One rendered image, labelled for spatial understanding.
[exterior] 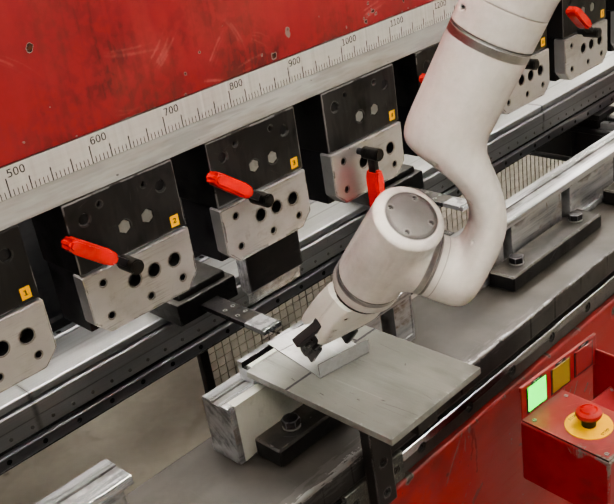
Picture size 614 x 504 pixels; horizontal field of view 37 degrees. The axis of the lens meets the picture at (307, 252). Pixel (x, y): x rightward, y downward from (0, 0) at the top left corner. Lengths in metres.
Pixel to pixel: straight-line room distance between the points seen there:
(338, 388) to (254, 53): 0.44
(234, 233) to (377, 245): 0.23
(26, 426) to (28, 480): 1.54
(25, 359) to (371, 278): 0.39
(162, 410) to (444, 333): 1.66
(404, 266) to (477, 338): 0.52
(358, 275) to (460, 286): 0.12
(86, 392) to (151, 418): 1.59
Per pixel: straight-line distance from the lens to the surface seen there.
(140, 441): 2.94
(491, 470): 1.61
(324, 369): 1.22
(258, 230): 1.18
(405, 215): 0.99
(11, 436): 1.40
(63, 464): 2.95
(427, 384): 1.19
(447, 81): 0.94
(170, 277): 1.10
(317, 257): 1.68
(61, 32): 0.98
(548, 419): 1.49
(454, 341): 1.50
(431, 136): 0.95
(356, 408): 1.16
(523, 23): 0.92
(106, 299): 1.06
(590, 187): 1.91
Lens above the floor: 1.68
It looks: 26 degrees down
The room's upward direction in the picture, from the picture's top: 9 degrees counter-clockwise
